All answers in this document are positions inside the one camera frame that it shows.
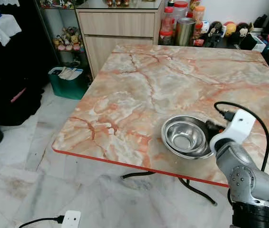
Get white plush toy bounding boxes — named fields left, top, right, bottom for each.
left=200, top=22, right=211, bottom=38

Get green plastic bin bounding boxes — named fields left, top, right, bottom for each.
left=48, top=66, right=90, bottom=101

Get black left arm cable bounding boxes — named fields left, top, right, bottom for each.
left=18, top=216, right=66, bottom=228

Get yellow plush toy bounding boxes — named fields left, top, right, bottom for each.
left=223, top=21, right=237, bottom=38

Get clear jar red lid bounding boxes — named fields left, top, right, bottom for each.
left=172, top=0, right=190, bottom=20
left=159, top=7, right=176, bottom=46

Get glass display shelf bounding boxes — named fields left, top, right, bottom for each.
left=34, top=0, right=86, bottom=72

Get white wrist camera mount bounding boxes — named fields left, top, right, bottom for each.
left=209, top=109, right=257, bottom=153
left=60, top=210, right=82, bottom=228

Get white papers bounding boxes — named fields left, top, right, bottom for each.
left=58, top=66, right=84, bottom=80

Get small teddy figurine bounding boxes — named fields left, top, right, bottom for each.
left=53, top=34, right=68, bottom=52
left=68, top=27, right=84, bottom=52

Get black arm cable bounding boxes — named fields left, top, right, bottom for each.
left=18, top=216, right=66, bottom=228
left=213, top=101, right=269, bottom=172

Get black covered furniture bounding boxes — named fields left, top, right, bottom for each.
left=0, top=0, right=54, bottom=127

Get steel tumbler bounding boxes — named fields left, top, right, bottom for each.
left=174, top=17, right=196, bottom=47

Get light wooden cabinet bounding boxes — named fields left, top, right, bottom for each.
left=76, top=1, right=166, bottom=77

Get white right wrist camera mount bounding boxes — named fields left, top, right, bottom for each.
left=209, top=109, right=257, bottom=153

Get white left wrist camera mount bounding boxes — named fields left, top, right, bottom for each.
left=60, top=210, right=82, bottom=228

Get black plush toy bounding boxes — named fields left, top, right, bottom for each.
left=208, top=21, right=223, bottom=39
left=234, top=22, right=250, bottom=41

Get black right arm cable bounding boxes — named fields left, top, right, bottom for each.
left=213, top=101, right=269, bottom=172

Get stainless steel bowl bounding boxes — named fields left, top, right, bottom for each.
left=160, top=115, right=216, bottom=160

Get small white box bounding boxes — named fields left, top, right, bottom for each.
left=250, top=32, right=269, bottom=52

